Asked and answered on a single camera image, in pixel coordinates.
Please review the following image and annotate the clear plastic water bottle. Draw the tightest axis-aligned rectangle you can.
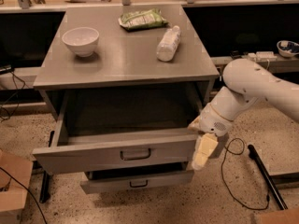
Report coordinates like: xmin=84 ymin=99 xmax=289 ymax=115
xmin=156 ymin=25 xmax=181 ymax=62

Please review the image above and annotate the cardboard box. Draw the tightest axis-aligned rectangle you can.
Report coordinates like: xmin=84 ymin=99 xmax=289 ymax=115
xmin=257 ymin=208 xmax=299 ymax=224
xmin=0 ymin=150 xmax=33 ymax=224

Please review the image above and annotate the white ceramic bowl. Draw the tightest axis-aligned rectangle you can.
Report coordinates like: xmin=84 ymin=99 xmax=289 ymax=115
xmin=62 ymin=27 xmax=99 ymax=57

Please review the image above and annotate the grey metal drawer cabinet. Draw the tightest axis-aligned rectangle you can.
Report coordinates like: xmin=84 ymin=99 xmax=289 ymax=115
xmin=34 ymin=5 xmax=219 ymax=181

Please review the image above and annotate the green snack bag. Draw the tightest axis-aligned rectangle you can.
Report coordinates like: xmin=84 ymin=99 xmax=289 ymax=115
xmin=118 ymin=8 xmax=168 ymax=32

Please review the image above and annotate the black floor bar left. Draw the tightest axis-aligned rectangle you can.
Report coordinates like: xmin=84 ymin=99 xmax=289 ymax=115
xmin=39 ymin=131 xmax=54 ymax=203

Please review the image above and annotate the small black device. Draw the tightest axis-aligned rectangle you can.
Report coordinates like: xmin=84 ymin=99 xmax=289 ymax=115
xmin=230 ymin=50 xmax=242 ymax=60

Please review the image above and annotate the black floor bar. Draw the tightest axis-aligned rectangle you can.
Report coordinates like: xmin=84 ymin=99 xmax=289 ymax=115
xmin=39 ymin=131 xmax=54 ymax=203
xmin=248 ymin=144 xmax=288 ymax=210

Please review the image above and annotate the black cable left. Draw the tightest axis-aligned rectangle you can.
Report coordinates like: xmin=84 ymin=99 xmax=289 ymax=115
xmin=0 ymin=64 xmax=28 ymax=123

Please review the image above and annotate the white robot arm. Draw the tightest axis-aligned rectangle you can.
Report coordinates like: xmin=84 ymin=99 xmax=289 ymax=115
xmin=188 ymin=59 xmax=299 ymax=171

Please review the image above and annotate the black floor bar right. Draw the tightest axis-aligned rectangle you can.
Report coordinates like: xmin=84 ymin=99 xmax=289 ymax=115
xmin=248 ymin=144 xmax=288 ymax=210

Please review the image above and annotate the blue white patterned bowl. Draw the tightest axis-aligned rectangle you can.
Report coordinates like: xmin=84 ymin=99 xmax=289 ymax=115
xmin=277 ymin=40 xmax=299 ymax=58

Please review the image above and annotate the grey bottom drawer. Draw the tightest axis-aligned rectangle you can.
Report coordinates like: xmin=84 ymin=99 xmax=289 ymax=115
xmin=80 ymin=170 xmax=194 ymax=194

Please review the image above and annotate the cardboard box bottom right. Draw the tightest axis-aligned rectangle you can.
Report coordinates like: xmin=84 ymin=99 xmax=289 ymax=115
xmin=257 ymin=208 xmax=299 ymax=224

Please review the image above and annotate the grey top drawer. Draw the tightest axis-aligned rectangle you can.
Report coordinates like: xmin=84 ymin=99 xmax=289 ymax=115
xmin=33 ymin=85 xmax=202 ymax=175

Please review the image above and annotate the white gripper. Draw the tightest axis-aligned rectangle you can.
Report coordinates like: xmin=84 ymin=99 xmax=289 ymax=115
xmin=188 ymin=103 xmax=233 ymax=171

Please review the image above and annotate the white power strip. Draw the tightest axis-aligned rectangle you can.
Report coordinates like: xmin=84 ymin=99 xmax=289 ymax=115
xmin=248 ymin=51 xmax=278 ymax=62

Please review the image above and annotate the black floor cable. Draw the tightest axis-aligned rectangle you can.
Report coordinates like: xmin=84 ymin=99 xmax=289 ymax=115
xmin=220 ymin=137 xmax=271 ymax=212

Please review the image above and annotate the cardboard box left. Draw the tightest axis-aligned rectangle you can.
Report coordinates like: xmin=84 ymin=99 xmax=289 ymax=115
xmin=0 ymin=150 xmax=33 ymax=224

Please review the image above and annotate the grey drawer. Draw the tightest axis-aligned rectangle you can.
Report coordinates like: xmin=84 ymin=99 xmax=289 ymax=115
xmin=33 ymin=85 xmax=202 ymax=175
xmin=80 ymin=170 xmax=194 ymax=194

